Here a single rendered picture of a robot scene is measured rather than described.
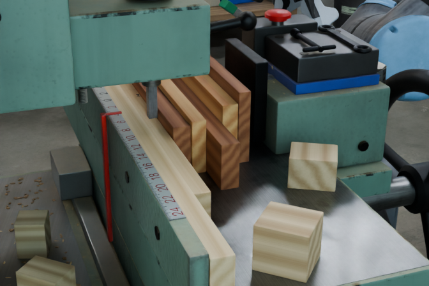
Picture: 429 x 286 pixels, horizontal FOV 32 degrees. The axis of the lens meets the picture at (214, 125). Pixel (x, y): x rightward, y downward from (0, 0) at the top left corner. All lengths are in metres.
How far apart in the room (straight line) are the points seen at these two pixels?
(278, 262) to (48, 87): 0.24
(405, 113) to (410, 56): 2.03
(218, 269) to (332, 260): 0.12
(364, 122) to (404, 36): 0.50
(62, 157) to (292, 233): 0.40
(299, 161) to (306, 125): 0.09
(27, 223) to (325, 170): 0.31
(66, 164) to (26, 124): 2.30
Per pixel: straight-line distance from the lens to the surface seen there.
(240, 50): 0.81
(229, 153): 0.70
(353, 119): 0.81
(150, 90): 0.73
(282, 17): 0.84
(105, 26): 0.67
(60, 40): 0.63
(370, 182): 0.84
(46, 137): 3.04
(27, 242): 0.80
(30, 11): 0.62
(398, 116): 3.29
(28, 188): 0.95
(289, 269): 0.59
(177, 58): 0.70
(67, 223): 0.87
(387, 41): 1.30
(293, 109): 0.77
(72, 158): 0.90
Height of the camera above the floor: 1.24
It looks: 24 degrees down
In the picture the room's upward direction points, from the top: straight up
